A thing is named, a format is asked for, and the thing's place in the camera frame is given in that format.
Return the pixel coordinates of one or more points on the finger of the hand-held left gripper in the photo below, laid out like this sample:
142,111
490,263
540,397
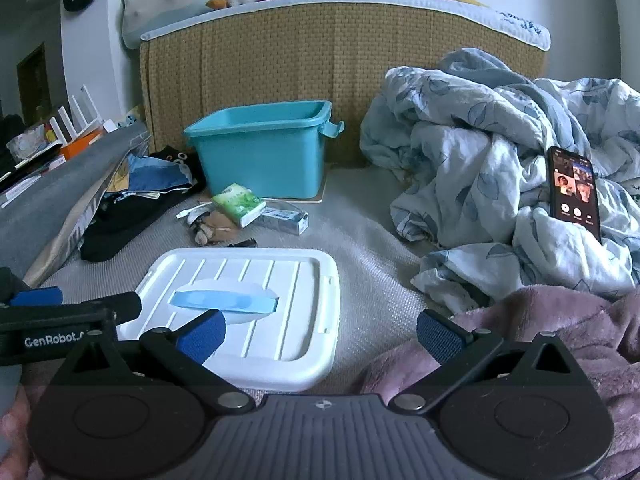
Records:
37,296
117,304

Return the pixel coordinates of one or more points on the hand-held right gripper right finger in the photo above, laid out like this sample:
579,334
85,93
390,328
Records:
440,336

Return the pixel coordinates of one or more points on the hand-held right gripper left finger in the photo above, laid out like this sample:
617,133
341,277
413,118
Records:
202,336

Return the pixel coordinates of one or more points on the brown plush toy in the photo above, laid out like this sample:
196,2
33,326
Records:
215,227

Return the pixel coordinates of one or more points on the green tissue pack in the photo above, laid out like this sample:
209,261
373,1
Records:
239,205

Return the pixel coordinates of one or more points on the teal plastic storage bin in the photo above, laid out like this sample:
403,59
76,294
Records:
260,160

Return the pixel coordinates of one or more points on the black garment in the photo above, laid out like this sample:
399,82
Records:
130,220

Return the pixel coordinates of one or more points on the small black object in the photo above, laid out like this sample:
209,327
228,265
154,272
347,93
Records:
245,243

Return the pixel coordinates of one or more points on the yellow cloth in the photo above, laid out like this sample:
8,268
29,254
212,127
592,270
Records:
120,177

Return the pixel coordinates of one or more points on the blue cloth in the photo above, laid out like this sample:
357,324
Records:
155,172

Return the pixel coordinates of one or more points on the toothpaste box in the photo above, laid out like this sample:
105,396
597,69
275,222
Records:
285,220

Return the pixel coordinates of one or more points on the orange box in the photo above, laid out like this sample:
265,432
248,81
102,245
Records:
80,147

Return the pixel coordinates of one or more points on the blue floral quilt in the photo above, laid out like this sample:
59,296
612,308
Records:
460,160

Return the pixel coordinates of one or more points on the white router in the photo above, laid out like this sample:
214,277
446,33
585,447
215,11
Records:
82,120

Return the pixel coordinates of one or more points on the black smartphone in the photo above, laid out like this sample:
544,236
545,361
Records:
575,195

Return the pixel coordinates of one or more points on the pale blue pillow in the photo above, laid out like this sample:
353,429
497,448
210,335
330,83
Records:
160,0

